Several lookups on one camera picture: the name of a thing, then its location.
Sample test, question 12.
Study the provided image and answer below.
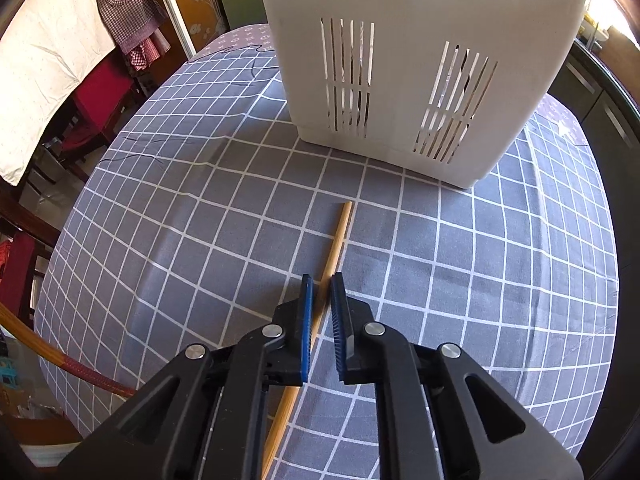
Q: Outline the white plastic utensil basket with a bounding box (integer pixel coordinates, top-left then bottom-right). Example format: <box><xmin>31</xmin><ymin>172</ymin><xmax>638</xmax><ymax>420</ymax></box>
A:
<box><xmin>253</xmin><ymin>0</ymin><xmax>587</xmax><ymax>191</ymax></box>

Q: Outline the grey checked tablecloth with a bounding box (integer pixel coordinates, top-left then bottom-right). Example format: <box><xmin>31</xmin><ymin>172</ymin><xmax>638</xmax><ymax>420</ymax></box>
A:
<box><xmin>32</xmin><ymin>22</ymin><xmax>622</xmax><ymax>480</ymax></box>

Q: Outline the wood framed glass door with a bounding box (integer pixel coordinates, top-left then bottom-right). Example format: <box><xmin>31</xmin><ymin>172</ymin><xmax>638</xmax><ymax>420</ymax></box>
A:
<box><xmin>149</xmin><ymin>0</ymin><xmax>222</xmax><ymax>62</ymax></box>

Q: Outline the red cushioned wooden chair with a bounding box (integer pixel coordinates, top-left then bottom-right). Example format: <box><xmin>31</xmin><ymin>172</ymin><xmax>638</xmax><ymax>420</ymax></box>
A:
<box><xmin>0</xmin><ymin>194</ymin><xmax>64</xmax><ymax>332</ymax></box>
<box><xmin>59</xmin><ymin>52</ymin><xmax>144</xmax><ymax>172</ymax></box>

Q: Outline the white dotted cloth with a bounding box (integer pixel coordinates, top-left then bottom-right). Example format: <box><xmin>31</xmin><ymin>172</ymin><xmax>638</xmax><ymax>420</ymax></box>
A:
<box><xmin>0</xmin><ymin>0</ymin><xmax>119</xmax><ymax>187</ymax></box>

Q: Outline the red checked apron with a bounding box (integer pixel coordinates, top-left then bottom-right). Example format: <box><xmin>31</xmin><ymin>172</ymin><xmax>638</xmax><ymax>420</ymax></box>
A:
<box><xmin>88</xmin><ymin>0</ymin><xmax>171</xmax><ymax>72</ymax></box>

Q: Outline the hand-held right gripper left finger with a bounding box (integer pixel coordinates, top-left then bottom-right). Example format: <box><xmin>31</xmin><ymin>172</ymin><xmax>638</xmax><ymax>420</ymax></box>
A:
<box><xmin>60</xmin><ymin>274</ymin><xmax>316</xmax><ymax>480</ymax></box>

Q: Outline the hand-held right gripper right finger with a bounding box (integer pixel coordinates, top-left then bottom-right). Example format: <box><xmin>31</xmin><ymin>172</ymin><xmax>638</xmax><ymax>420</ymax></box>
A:
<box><xmin>327</xmin><ymin>272</ymin><xmax>586</xmax><ymax>480</ymax></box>

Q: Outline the light wooden chopstick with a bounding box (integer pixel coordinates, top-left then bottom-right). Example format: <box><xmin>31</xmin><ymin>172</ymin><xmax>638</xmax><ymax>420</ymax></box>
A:
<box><xmin>260</xmin><ymin>200</ymin><xmax>355</xmax><ymax>480</ymax></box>

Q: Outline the wooden pole with red grip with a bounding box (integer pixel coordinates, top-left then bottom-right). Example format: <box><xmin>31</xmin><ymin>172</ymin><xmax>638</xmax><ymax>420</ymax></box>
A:
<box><xmin>0</xmin><ymin>302</ymin><xmax>137</xmax><ymax>397</ymax></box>

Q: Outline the black kitchen countertop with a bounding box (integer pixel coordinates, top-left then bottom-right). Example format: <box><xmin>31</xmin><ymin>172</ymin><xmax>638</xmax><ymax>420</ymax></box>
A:
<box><xmin>572</xmin><ymin>35</ymin><xmax>640</xmax><ymax>113</ymax></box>

